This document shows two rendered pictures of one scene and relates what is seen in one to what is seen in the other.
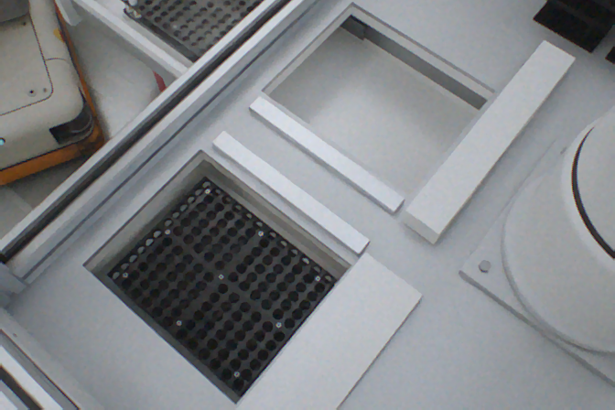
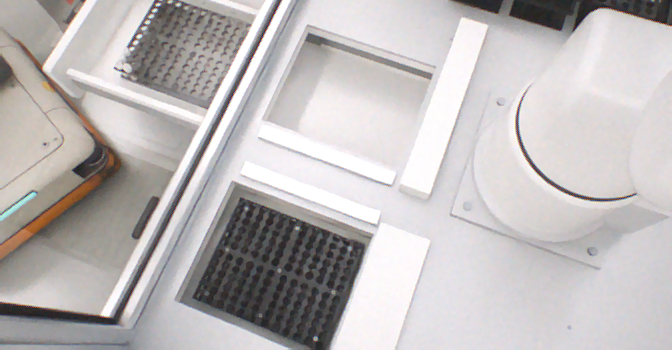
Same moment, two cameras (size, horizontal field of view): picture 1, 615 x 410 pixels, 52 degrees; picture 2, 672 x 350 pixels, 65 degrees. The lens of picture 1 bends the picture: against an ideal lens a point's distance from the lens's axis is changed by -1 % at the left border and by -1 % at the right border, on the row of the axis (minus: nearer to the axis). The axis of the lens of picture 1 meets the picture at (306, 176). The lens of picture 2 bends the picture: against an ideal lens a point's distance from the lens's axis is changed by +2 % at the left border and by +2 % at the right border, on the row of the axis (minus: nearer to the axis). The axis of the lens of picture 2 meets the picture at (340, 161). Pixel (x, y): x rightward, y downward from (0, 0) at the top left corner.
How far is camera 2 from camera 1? 14 cm
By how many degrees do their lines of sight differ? 9
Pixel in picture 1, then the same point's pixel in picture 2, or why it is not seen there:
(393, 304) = (412, 254)
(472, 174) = (439, 141)
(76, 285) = (175, 317)
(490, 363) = (491, 274)
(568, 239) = (526, 183)
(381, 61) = (339, 58)
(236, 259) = (286, 253)
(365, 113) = (340, 104)
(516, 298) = (496, 222)
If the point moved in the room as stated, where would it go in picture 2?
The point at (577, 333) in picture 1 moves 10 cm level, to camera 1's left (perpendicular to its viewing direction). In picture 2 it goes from (544, 235) to (481, 256)
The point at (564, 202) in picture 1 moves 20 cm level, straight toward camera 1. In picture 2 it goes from (516, 159) to (455, 304)
